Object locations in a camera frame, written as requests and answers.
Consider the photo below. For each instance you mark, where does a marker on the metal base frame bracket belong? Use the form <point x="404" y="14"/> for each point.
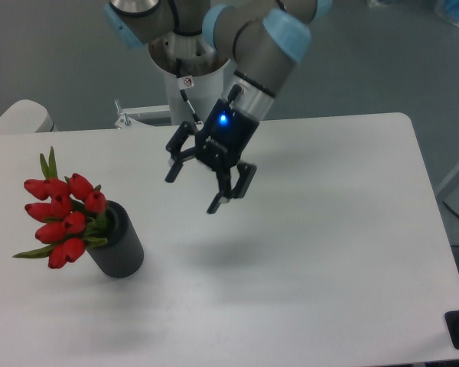
<point x="142" y="116"/>

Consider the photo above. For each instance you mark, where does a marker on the white chair back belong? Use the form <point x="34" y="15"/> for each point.
<point x="25" y="117"/>

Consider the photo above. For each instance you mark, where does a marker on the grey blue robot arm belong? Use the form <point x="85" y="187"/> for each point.
<point x="263" y="41"/>

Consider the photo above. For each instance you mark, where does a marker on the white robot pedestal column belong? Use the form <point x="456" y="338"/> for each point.
<point x="193" y="75"/>

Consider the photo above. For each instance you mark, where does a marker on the red tulip bouquet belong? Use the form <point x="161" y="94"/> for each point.
<point x="73" y="214"/>

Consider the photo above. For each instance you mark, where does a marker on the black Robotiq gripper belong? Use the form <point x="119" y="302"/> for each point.
<point x="225" y="133"/>

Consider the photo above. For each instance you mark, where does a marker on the dark grey ribbed vase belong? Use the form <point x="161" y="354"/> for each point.
<point x="123" y="253"/>

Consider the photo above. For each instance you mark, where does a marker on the blue plastic bag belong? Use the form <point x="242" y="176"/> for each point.
<point x="446" y="10"/>

